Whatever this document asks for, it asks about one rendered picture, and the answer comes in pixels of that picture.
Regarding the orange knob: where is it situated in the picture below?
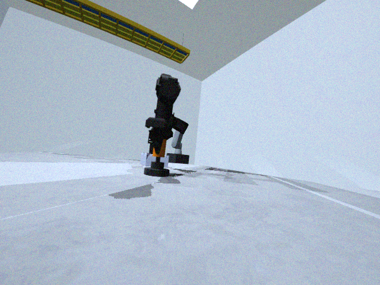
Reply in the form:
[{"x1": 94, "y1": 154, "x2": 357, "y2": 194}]
[{"x1": 153, "y1": 139, "x2": 166, "y2": 157}]

